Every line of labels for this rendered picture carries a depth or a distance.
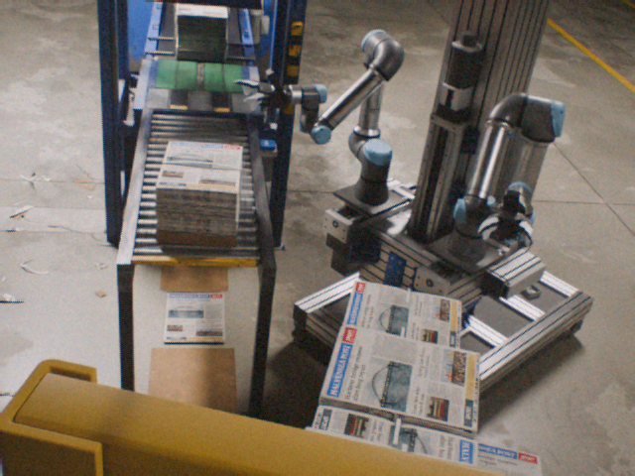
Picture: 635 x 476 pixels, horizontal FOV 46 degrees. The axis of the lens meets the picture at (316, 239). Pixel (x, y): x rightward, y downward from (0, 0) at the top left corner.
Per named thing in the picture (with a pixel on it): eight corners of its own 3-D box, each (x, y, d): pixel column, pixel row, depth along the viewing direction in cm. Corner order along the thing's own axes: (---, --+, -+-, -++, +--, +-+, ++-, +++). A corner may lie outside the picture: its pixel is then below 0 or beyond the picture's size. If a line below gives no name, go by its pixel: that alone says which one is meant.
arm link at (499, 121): (494, 79, 253) (451, 215, 246) (527, 87, 251) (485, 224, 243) (492, 93, 265) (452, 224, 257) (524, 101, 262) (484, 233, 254)
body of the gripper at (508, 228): (519, 245, 226) (524, 227, 236) (523, 220, 222) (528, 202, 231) (493, 241, 228) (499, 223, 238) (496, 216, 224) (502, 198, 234)
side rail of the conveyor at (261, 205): (275, 295, 273) (278, 267, 267) (260, 295, 272) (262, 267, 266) (254, 136, 385) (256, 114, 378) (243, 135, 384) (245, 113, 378)
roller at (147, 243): (262, 258, 280) (263, 247, 277) (131, 255, 272) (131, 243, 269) (261, 250, 284) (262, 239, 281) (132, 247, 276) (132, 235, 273)
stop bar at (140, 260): (257, 268, 265) (257, 263, 264) (130, 265, 258) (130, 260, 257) (256, 263, 268) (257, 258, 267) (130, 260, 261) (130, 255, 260)
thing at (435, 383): (479, 356, 198) (480, 352, 197) (476, 434, 173) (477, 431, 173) (342, 325, 202) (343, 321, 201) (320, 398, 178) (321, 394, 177)
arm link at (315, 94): (326, 108, 298) (329, 88, 294) (300, 109, 295) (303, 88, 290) (320, 100, 304) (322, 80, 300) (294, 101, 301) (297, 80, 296)
